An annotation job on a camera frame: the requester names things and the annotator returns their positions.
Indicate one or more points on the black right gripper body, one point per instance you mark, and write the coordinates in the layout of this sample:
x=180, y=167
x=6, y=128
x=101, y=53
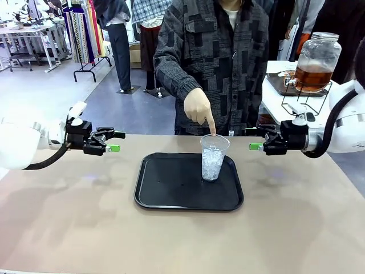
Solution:
x=295, y=135

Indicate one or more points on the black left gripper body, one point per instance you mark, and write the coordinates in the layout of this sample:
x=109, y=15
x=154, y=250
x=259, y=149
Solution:
x=78, y=135

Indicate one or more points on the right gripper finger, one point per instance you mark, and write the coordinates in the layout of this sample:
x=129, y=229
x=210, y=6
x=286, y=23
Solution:
x=269, y=132
x=273, y=148

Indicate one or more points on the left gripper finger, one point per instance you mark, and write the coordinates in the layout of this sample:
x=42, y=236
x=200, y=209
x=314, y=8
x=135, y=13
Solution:
x=95, y=148
x=105, y=132

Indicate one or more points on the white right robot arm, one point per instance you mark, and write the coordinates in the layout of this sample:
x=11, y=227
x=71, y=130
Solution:
x=348, y=134

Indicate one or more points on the person's right forearm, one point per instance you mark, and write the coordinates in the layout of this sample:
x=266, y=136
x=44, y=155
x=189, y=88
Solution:
x=176, y=80

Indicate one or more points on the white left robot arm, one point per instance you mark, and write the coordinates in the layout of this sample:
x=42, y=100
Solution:
x=17, y=145

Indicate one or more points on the person's left forearm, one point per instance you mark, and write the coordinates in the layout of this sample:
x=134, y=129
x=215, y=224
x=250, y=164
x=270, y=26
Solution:
x=261, y=94

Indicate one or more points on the tall clear iced cup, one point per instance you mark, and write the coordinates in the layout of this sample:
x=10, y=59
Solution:
x=212, y=165

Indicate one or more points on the person's right hand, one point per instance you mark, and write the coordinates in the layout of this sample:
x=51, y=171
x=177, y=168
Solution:
x=196, y=107

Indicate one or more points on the dark brown bucket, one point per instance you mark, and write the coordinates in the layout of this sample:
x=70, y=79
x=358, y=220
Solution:
x=266, y=119

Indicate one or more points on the white side table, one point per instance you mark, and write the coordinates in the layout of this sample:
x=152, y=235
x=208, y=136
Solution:
x=273, y=97

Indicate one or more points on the dark tray under dispenser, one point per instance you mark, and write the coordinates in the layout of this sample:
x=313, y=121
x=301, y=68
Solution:
x=278, y=82

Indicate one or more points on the person in grey patchwork jacket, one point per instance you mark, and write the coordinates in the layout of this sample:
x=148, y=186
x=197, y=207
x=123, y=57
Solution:
x=222, y=71

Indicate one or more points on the glass tea dispenser jar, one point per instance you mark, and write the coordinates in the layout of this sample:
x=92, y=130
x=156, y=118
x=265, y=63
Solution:
x=316, y=57

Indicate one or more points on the brown cardboard box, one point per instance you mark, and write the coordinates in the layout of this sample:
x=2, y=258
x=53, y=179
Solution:
x=135, y=55

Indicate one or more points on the black plastic serving tray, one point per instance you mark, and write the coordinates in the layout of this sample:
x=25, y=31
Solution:
x=176, y=194

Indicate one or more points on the mannequin with plaid shirt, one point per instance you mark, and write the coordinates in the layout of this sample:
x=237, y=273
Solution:
x=148, y=42

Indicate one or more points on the colourful hanging fabrics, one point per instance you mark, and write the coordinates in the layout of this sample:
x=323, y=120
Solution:
x=82, y=31

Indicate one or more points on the bystander in grey and orange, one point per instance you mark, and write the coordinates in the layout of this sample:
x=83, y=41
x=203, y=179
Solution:
x=305, y=17

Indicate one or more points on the bystander in black clothing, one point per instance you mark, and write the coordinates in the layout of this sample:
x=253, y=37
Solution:
x=350, y=20

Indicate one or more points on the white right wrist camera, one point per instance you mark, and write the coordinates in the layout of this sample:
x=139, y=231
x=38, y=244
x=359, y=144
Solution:
x=299, y=115

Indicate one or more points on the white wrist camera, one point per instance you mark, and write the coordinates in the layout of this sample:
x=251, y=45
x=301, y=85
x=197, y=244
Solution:
x=299, y=115
x=76, y=112

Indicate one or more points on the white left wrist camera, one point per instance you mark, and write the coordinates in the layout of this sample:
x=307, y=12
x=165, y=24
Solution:
x=76, y=112

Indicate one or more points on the black clothes rack frame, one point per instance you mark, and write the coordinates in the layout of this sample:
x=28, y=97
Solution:
x=85, y=72

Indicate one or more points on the white metal frame table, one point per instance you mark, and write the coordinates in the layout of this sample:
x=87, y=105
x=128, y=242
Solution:
x=42, y=31

